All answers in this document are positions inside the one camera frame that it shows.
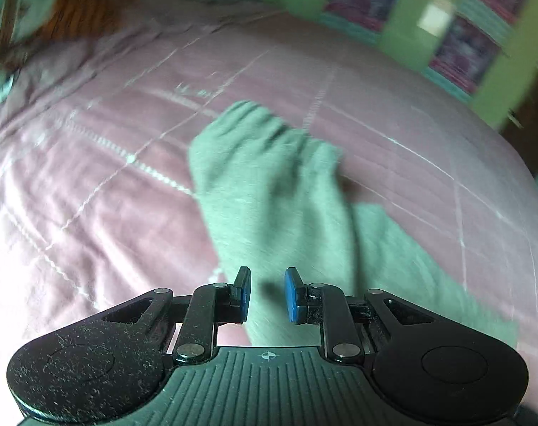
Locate pale paper sheet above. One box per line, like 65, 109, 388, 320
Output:
417, 2, 455, 34

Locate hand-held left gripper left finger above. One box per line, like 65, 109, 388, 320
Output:
101, 266, 253, 365

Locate teal patterned pillow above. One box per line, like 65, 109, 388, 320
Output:
0, 0, 63, 104

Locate grey-green pants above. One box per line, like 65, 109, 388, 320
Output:
188, 100, 521, 349

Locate orange striped pillow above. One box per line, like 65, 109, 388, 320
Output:
44, 0, 134, 43

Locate bed with pink checked sheet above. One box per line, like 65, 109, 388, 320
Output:
0, 0, 538, 426

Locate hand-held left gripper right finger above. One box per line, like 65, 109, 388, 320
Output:
284, 266, 437, 363

